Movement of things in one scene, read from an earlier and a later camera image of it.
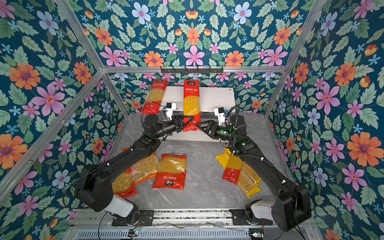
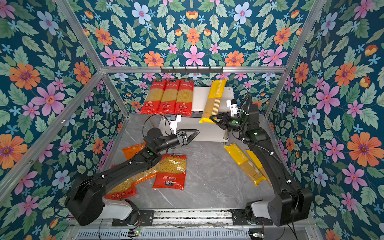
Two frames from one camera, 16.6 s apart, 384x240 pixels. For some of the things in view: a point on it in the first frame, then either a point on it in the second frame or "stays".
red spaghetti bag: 233,170 -> 184,103
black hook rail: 186,70 stays
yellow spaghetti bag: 223,158 -> 242,160
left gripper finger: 188,124 -> 191,137
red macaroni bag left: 124,186 stays
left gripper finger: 186,118 -> 196,132
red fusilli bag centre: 171,172 stays
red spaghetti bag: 192,105 -> 168,101
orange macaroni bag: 145,169 stays
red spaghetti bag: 154,99 stays
